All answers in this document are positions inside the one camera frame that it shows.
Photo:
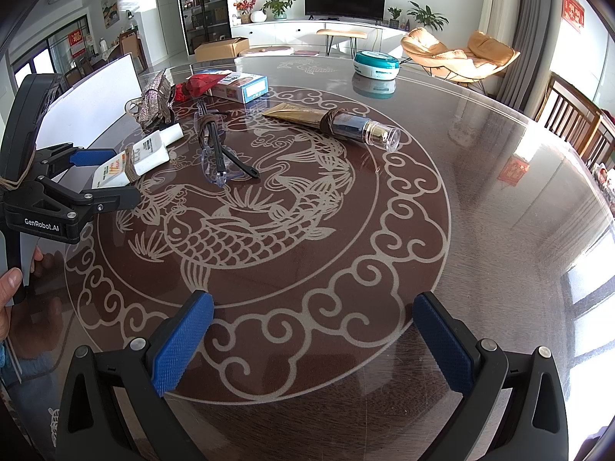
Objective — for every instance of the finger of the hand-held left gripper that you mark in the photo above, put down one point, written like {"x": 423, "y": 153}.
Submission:
{"x": 91, "y": 157}
{"x": 105, "y": 199}

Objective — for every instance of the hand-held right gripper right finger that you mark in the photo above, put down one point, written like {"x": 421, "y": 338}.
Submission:
{"x": 442, "y": 341}

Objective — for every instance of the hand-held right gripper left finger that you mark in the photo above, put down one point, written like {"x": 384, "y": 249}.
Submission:
{"x": 185, "y": 341}

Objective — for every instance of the white container box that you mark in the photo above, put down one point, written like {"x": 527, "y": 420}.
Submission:
{"x": 96, "y": 101}

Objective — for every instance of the white cream tube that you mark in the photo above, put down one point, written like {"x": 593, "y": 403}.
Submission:
{"x": 149, "y": 151}

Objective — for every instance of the red snack packet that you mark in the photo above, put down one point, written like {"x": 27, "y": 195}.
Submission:
{"x": 197, "y": 85}

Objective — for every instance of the person's left hand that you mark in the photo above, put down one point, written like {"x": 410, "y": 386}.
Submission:
{"x": 9, "y": 285}

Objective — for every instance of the brown rubber band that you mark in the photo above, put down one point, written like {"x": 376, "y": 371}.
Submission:
{"x": 17, "y": 180}

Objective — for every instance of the rhinestone hair clip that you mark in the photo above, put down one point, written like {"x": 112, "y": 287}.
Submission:
{"x": 151, "y": 101}

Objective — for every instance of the red door poster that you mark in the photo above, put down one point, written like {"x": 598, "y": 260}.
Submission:
{"x": 77, "y": 43}

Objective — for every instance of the brown wooden chair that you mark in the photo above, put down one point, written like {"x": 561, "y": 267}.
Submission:
{"x": 130, "y": 48}

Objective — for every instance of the clear glasses with black arms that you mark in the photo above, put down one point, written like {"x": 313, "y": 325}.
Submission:
{"x": 216, "y": 153}

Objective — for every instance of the blue white medicine box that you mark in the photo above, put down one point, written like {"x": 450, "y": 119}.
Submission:
{"x": 240, "y": 87}

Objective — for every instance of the cardboard box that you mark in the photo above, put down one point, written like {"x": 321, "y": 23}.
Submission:
{"x": 218, "y": 49}

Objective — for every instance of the dark glass display cabinet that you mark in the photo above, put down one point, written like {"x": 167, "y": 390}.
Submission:
{"x": 202, "y": 5}

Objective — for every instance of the beige oval floor cushion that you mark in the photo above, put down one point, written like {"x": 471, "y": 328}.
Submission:
{"x": 266, "y": 51}

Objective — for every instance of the gold cosmetic tube clear cap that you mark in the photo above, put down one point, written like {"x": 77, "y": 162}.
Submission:
{"x": 298, "y": 115}

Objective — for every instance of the red flower arrangement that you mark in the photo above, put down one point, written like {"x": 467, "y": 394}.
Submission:
{"x": 245, "y": 5}

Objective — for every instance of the white round vase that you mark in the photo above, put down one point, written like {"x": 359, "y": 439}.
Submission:
{"x": 258, "y": 16}

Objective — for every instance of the red flat floor mat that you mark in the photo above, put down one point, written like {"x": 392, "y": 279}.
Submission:
{"x": 306, "y": 52}

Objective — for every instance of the green potted plant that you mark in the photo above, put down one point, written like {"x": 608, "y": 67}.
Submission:
{"x": 278, "y": 5}

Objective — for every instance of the white television cabinet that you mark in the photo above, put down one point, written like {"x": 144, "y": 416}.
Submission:
{"x": 298, "y": 29}

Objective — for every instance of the wooden slatted dining chair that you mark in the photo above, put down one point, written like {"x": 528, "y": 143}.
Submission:
{"x": 567, "y": 110}
{"x": 600, "y": 139}

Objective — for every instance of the wooden bench with metal legs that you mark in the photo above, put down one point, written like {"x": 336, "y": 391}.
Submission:
{"x": 341, "y": 33}

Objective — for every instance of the teal round tin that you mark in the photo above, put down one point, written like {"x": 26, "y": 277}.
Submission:
{"x": 377, "y": 65}

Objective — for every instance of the orange lounge chair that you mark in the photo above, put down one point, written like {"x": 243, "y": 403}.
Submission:
{"x": 485, "y": 50}

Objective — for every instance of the grey curtain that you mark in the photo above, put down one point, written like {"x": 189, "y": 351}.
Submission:
{"x": 528, "y": 43}

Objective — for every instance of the large leafy potted plant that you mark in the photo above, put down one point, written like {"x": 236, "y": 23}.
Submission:
{"x": 427, "y": 15}

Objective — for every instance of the small potted plant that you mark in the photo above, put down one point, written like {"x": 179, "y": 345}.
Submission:
{"x": 394, "y": 14}

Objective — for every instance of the framed wall painting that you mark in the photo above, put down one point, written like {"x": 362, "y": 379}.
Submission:
{"x": 109, "y": 8}

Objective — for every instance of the red wall decoration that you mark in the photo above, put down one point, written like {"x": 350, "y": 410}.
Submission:
{"x": 573, "y": 10}

